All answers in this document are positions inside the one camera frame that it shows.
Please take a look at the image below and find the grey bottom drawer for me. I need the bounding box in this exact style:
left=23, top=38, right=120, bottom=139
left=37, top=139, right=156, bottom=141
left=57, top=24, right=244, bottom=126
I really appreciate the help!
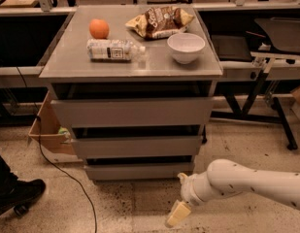
left=84, top=162, right=194, bottom=181

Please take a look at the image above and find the black shoe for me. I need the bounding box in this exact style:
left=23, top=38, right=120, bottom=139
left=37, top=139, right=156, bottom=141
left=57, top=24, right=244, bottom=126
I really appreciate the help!
left=0, top=179, right=46, bottom=217

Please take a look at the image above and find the grey top drawer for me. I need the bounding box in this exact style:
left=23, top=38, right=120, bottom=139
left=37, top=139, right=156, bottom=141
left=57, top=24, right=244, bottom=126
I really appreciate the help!
left=51, top=97, right=214, bottom=128

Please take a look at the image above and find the grey drawer cabinet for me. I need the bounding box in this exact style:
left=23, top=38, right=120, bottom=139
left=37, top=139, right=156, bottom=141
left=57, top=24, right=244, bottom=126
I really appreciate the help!
left=40, top=5, right=222, bottom=166

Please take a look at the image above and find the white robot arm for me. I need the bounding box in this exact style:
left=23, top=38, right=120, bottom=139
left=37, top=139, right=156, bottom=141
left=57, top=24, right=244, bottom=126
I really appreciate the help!
left=165, top=159, right=300, bottom=228

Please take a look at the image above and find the brown chip bag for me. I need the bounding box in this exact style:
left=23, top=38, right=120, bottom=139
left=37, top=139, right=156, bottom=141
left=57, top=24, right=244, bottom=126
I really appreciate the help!
left=125, top=6, right=195, bottom=40

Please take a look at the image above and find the cardboard box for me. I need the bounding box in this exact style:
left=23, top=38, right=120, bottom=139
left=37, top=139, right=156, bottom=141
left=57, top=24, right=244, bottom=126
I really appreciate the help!
left=29, top=93, right=81, bottom=163

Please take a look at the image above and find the black cable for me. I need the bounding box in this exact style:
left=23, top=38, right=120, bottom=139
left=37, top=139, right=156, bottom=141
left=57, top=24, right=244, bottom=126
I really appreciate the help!
left=15, top=66, right=98, bottom=233

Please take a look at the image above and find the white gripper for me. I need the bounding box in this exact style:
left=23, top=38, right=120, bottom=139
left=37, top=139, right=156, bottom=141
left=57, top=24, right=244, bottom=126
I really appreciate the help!
left=165, top=173, right=208, bottom=228

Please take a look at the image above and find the grey middle drawer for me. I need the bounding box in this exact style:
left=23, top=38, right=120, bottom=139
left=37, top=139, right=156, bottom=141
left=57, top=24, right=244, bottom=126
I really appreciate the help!
left=71, top=136, right=201, bottom=159

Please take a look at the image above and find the dark tray on stand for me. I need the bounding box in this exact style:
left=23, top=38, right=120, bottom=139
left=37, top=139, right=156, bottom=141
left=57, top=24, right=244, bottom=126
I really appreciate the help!
left=255, top=17, right=300, bottom=53

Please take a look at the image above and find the black metal stand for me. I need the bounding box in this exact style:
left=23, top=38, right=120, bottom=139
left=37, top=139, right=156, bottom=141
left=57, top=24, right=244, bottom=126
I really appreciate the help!
left=210, top=50, right=299, bottom=151

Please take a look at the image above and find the clear plastic water bottle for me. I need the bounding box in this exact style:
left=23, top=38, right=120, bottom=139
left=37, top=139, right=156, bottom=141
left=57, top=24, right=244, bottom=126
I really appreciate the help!
left=86, top=39, right=146, bottom=61

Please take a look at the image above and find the orange fruit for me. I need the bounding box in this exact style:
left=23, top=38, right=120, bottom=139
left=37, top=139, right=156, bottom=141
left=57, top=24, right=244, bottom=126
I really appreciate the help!
left=89, top=19, right=110, bottom=39

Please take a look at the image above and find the grey drawer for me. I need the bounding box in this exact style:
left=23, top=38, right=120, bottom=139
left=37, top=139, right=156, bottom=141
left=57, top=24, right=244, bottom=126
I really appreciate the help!
left=51, top=97, right=214, bottom=128
left=84, top=162, right=194, bottom=181
left=71, top=136, right=201, bottom=159

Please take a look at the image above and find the white bowl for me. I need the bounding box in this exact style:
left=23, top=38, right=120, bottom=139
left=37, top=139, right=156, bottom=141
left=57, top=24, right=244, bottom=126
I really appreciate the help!
left=167, top=33, right=206, bottom=64

